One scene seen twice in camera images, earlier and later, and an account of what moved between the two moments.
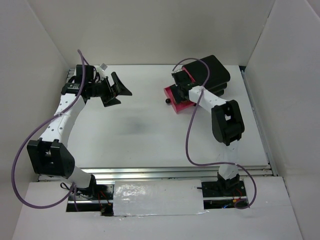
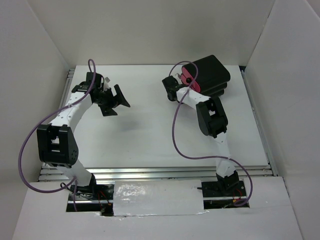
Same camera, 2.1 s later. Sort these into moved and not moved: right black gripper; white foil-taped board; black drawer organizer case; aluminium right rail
Moved: right black gripper
Not moved: black drawer organizer case; white foil-taped board; aluminium right rail
